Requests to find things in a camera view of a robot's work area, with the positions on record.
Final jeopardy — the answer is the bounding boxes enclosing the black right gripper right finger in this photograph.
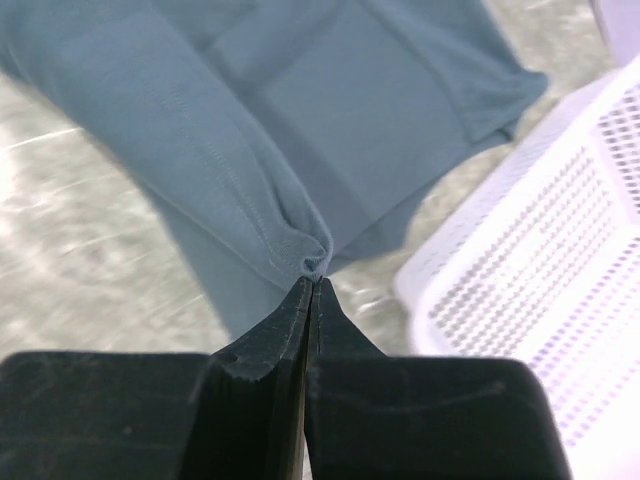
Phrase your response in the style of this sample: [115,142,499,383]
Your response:
[305,280,570,479]

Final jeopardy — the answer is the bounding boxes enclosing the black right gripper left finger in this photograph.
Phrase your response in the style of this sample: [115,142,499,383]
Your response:
[1,279,313,479]

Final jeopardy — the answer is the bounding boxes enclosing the blue-grey t-shirt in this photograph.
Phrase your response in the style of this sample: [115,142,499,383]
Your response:
[1,1,547,338]

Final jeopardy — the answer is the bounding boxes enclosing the white perforated plastic basket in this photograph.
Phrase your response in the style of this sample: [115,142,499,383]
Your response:
[395,61,639,479]

